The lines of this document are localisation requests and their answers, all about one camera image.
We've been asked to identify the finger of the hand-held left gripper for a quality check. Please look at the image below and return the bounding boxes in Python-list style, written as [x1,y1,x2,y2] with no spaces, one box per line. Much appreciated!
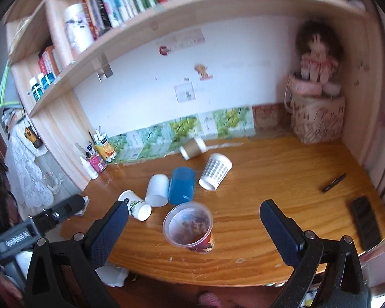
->
[32,194,85,232]

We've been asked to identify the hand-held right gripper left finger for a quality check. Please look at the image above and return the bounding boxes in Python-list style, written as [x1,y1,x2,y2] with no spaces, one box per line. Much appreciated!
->
[25,200,129,308]

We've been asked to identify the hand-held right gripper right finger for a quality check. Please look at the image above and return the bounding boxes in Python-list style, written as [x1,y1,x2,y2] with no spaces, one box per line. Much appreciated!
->
[259,199,371,308]

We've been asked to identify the white cup with plant print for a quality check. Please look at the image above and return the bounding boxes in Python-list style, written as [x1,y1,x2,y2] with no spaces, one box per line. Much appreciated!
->
[118,190,152,222]

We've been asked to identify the plain white cup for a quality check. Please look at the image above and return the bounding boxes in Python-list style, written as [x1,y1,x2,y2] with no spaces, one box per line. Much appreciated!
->
[144,174,169,207]

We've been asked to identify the clear plastic cup printed base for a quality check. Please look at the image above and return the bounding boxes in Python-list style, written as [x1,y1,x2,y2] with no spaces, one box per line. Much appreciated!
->
[162,201,215,253]

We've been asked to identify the white checkered paper cup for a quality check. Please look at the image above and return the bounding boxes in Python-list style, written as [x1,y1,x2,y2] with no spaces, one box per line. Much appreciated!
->
[198,153,233,191]

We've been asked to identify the blue plastic cup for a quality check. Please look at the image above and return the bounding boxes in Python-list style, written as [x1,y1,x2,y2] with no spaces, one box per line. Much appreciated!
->
[168,166,196,205]

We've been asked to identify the brown paper cup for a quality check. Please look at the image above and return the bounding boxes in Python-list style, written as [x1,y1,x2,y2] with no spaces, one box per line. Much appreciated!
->
[180,136,208,161]

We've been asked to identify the crumpled white paper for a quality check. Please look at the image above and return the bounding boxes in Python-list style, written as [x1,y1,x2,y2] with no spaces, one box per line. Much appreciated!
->
[96,261,129,288]

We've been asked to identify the white glue bottle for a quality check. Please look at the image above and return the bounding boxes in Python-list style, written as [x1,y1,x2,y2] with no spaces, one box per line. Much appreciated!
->
[79,156,99,180]

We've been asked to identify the white lace cloth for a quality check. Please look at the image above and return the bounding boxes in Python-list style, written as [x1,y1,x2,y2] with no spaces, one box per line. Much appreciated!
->
[6,124,65,210]

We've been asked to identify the pink pen holder can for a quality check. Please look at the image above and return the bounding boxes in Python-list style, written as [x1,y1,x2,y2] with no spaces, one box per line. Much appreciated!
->
[85,154,108,174]

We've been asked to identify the black pen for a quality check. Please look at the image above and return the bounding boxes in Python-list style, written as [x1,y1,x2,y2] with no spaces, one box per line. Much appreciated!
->
[322,173,347,193]

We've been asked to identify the yellow and black tool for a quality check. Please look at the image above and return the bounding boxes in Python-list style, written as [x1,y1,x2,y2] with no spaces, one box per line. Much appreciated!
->
[24,126,42,149]

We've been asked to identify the black phone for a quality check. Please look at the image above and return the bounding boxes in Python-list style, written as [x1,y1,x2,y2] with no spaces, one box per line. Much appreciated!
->
[350,196,382,251]

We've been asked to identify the pink slipper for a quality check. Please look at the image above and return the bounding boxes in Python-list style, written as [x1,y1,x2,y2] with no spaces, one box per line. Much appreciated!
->
[197,291,222,308]

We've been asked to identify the leaf printed box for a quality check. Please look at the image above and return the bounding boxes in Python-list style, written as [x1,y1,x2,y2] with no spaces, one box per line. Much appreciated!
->
[108,115,203,165]

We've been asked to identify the pink printed box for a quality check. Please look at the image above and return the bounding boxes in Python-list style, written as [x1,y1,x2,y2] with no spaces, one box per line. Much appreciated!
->
[253,103,285,129]

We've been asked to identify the woven basket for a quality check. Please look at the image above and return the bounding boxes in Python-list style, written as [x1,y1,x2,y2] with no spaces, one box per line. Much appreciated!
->
[284,74,346,145]

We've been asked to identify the dark bottle white cap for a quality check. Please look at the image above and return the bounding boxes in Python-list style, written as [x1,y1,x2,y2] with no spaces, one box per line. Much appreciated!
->
[40,73,57,91]
[29,77,45,102]

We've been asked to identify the green folder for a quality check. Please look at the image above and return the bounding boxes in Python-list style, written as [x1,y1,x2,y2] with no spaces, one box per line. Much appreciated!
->
[0,63,20,109]

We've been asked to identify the small row of orange books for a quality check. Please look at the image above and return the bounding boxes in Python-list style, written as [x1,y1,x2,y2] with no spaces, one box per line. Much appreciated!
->
[38,45,64,78]

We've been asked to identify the pink round box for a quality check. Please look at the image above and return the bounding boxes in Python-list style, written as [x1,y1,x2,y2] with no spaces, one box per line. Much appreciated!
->
[289,74,323,96]

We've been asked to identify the small white bowl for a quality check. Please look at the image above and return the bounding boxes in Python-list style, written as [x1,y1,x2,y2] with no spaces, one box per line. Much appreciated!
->
[322,81,342,98]

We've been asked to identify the rag doll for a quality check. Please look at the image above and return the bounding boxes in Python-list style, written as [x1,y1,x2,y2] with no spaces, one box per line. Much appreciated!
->
[296,19,342,84]

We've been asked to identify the white printed canister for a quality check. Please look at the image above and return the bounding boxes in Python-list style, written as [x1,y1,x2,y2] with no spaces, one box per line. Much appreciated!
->
[63,3,94,54]

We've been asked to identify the wooden bookshelf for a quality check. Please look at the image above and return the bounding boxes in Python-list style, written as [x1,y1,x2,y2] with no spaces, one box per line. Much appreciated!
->
[3,0,385,193]

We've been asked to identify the metal shelf bracket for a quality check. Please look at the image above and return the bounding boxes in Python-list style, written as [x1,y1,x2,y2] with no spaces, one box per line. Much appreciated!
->
[91,53,113,80]

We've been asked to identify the square paper wall note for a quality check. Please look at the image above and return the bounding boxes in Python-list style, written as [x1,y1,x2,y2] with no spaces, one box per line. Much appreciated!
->
[174,82,195,104]

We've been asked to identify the yellow cartoon wall sticker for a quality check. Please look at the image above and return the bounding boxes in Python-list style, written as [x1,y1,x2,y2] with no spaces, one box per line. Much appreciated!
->
[194,64,214,80]

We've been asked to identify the pink banner wall sticker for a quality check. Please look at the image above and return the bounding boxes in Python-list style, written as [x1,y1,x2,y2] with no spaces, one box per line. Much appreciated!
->
[158,28,206,51]

